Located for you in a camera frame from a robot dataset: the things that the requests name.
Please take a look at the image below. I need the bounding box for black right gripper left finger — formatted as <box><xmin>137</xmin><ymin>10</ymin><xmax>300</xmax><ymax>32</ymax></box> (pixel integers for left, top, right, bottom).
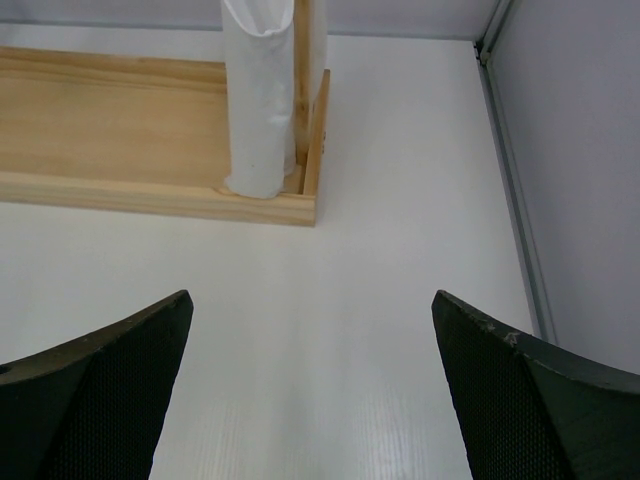
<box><xmin>1</xmin><ymin>290</ymin><xmax>194</xmax><ymax>479</ymax></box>

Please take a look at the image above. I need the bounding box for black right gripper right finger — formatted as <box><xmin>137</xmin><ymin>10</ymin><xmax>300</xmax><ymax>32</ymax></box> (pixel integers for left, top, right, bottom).
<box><xmin>431</xmin><ymin>290</ymin><xmax>639</xmax><ymax>479</ymax></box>

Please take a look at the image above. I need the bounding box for wooden clothes rack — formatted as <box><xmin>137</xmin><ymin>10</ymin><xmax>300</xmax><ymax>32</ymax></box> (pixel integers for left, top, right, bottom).
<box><xmin>0</xmin><ymin>0</ymin><xmax>332</xmax><ymax>230</ymax></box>

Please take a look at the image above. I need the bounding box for white hanging cloth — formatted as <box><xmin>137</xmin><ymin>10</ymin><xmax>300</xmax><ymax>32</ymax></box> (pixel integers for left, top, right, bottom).
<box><xmin>221</xmin><ymin>1</ymin><xmax>328</xmax><ymax>199</ymax></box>

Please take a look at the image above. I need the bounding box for grey enclosure corner post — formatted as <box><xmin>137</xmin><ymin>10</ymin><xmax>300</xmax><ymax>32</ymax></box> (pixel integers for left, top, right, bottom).
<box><xmin>474</xmin><ymin>1</ymin><xmax>558</xmax><ymax>344</ymax></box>

